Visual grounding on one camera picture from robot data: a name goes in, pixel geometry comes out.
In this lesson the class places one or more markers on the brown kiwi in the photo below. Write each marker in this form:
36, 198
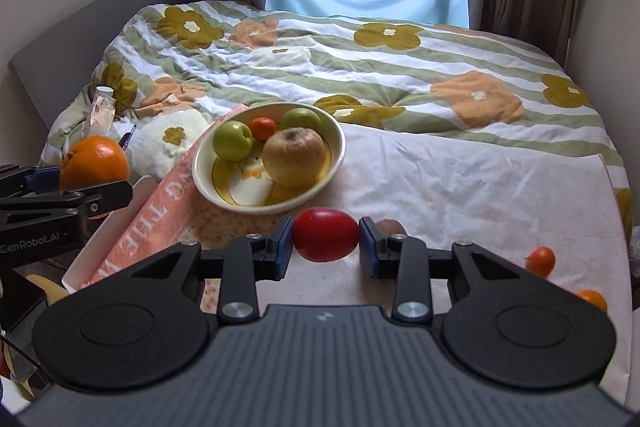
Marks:
387, 225

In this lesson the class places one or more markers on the white printed packet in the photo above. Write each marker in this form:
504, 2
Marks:
102, 112

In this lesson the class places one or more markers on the large green apple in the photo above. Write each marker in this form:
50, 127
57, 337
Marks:
300, 119

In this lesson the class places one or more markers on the small tangerine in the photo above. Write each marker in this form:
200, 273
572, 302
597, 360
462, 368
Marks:
263, 128

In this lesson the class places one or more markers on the white plush pillow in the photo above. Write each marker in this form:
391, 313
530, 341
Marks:
165, 152

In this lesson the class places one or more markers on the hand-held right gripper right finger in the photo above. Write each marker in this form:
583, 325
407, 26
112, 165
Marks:
368, 247

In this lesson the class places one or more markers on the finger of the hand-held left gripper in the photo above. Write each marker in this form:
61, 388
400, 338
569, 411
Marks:
100, 198
35, 182

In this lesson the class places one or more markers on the white floral cloth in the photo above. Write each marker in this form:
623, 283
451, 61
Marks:
475, 197

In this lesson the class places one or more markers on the dark pen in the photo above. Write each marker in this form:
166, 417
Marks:
126, 139

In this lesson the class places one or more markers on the red tomato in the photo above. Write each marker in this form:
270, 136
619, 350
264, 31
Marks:
325, 234

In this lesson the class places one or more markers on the floral striped blanket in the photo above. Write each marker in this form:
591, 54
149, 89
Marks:
375, 67

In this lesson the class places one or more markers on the small green apple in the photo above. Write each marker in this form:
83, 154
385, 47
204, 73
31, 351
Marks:
232, 139

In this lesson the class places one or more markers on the large yellowish apple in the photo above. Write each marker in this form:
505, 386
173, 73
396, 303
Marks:
294, 156

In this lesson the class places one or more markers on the cream bowl with yellow print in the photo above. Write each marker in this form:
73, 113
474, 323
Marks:
242, 191

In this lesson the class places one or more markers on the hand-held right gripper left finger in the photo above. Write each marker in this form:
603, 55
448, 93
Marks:
284, 247

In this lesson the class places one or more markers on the orange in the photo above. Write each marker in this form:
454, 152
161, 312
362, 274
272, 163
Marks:
95, 162
592, 301

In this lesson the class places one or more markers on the grey headboard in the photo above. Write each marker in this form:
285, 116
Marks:
75, 32

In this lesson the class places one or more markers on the small orange-red tomato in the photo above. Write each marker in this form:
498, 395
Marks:
541, 261

